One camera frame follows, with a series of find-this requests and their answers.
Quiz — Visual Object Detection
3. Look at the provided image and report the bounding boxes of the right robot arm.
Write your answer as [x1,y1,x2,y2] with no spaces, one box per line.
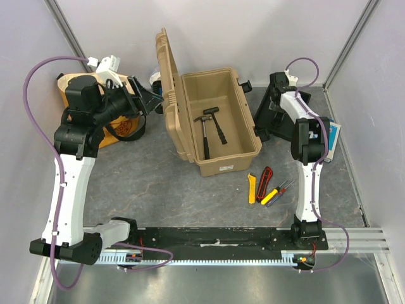
[270,70,329,250]

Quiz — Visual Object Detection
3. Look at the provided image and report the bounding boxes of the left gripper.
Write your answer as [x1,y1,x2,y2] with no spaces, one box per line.
[92,75,164,127]

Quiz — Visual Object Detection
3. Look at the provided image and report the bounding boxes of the red blue screwdriver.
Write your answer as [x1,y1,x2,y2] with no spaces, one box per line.
[265,180,295,207]

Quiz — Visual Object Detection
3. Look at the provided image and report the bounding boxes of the blue razor package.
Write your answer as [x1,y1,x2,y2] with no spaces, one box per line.
[325,119,341,163]

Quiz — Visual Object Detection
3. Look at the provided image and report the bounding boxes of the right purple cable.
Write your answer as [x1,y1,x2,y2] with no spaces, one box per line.
[284,57,351,273]

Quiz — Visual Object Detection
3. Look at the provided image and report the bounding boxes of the yellow canvas tote bag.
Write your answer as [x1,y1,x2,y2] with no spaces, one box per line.
[57,72,140,148]

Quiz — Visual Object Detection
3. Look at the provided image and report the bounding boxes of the red black utility knife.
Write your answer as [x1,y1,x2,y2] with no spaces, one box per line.
[256,166,273,203]

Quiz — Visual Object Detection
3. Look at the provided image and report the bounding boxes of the black rubber mallet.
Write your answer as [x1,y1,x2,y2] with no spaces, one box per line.
[203,107,227,145]

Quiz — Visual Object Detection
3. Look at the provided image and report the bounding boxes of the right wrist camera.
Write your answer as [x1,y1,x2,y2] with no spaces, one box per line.
[284,69,299,87]

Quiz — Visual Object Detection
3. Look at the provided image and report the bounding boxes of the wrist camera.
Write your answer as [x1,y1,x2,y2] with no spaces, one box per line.
[284,69,299,87]
[87,55,123,87]

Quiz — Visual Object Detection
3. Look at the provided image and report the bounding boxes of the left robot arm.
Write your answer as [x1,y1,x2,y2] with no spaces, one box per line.
[29,74,163,265]

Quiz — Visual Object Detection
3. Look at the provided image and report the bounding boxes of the yellow handle screwdriver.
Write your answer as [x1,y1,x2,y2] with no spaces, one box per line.
[261,180,287,205]

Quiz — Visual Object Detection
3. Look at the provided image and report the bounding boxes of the yellow utility knife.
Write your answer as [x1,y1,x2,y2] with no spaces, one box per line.
[247,174,256,207]

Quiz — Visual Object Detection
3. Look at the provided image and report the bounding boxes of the black handle hammer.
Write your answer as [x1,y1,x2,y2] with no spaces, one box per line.
[194,115,212,160]

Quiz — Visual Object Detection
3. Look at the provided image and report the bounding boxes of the tan plastic toolbox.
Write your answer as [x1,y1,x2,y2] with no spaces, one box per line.
[156,28,262,177]

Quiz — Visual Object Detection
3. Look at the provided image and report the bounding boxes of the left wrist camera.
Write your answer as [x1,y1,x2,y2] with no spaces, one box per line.
[87,55,123,87]

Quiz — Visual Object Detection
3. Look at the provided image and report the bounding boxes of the slotted cable duct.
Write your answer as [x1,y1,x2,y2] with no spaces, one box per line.
[95,250,313,267]

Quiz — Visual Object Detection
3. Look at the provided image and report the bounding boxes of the black toolbox tray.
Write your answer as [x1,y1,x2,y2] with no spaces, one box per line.
[254,84,295,142]

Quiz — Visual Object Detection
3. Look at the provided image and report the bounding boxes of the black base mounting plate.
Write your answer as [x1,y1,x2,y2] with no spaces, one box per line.
[126,227,328,260]

